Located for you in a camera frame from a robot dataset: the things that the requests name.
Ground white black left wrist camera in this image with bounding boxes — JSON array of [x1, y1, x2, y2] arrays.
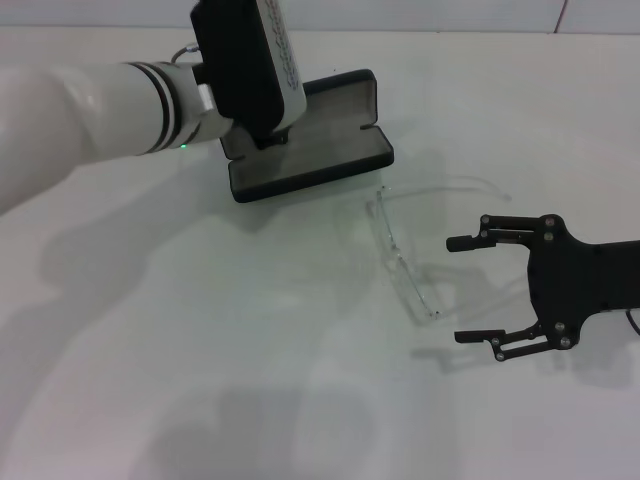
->
[[189, 0, 308, 139]]

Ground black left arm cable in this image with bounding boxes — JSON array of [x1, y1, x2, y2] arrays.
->
[[171, 43, 202, 65]]

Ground black glasses case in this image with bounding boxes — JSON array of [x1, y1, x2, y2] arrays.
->
[[218, 68, 396, 204]]

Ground clear white glasses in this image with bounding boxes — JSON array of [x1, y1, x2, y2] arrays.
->
[[367, 174, 514, 327]]

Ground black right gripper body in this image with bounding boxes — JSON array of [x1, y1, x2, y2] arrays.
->
[[527, 214, 640, 354]]

